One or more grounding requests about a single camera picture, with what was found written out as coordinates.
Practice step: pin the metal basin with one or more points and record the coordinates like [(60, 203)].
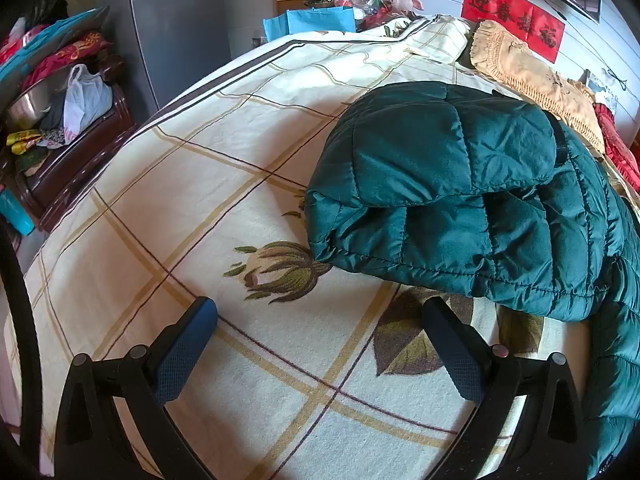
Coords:
[(30, 102)]

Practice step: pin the dark green puffer jacket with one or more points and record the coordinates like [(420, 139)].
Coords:
[(450, 185)]

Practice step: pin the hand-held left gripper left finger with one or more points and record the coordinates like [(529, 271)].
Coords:
[(185, 355)]

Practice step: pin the beige fringed pillow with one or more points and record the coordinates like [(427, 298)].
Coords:
[(530, 70)]

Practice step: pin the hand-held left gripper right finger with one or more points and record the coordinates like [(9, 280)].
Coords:
[(455, 355)]

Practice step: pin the white plastic bag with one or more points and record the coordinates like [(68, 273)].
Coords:
[(85, 100)]

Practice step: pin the cream floral checked bed sheet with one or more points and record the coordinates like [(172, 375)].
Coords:
[(200, 185)]

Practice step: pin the grey refrigerator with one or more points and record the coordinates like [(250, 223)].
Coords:
[(175, 35)]

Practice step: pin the teal bottle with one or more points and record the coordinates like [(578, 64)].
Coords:
[(17, 212)]

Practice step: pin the red wall banner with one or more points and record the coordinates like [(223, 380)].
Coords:
[(500, 10)]

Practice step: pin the yellow snack packet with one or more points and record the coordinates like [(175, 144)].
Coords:
[(22, 141)]

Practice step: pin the dark wooden chair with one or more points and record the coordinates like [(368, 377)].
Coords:
[(75, 165)]

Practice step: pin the blue paper bag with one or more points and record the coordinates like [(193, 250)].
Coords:
[(310, 22)]

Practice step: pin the red ruffled pillow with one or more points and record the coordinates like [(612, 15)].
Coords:
[(617, 145)]

